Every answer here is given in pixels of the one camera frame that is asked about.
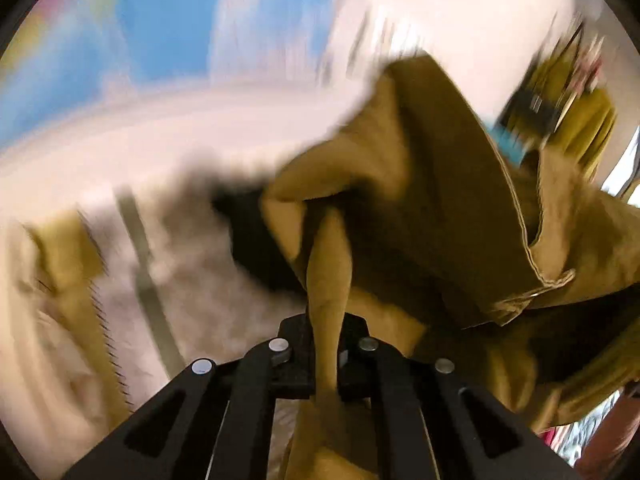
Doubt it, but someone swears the olive brown jacket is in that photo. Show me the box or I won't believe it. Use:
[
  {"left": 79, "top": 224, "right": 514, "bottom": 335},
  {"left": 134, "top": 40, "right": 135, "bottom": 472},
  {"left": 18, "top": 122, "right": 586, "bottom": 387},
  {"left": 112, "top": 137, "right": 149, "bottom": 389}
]
[{"left": 214, "top": 55, "right": 639, "bottom": 479}]

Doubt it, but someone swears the clothes rack with garments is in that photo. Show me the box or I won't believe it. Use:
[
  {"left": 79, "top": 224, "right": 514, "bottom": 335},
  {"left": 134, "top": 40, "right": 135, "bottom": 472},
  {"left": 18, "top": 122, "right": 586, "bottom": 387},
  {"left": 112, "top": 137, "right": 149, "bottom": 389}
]
[{"left": 499, "top": 18, "right": 617, "bottom": 180}]

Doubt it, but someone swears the yellow patterned bed sheet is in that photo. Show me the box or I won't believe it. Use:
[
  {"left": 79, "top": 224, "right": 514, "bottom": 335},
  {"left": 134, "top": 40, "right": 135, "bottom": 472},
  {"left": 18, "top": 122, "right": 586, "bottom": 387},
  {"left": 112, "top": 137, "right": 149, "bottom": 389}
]
[{"left": 10, "top": 184, "right": 303, "bottom": 437}]

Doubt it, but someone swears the blue perforated plastic basket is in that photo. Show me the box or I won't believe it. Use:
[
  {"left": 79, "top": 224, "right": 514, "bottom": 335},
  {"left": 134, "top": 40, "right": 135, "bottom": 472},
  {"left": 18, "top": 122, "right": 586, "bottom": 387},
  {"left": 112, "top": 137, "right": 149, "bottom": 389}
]
[{"left": 487, "top": 124, "right": 530, "bottom": 167}]

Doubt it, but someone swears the window with curtain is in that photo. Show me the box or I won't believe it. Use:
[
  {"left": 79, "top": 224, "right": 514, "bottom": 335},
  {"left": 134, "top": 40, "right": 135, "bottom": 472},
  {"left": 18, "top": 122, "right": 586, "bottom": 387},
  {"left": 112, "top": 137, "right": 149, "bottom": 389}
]
[{"left": 601, "top": 128, "right": 639, "bottom": 207}]

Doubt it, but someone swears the colourful wall map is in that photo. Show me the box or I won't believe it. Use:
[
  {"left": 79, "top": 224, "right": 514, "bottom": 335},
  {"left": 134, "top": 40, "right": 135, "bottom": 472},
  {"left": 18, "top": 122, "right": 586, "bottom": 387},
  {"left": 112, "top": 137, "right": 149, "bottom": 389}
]
[{"left": 1, "top": 0, "right": 343, "bottom": 146}]

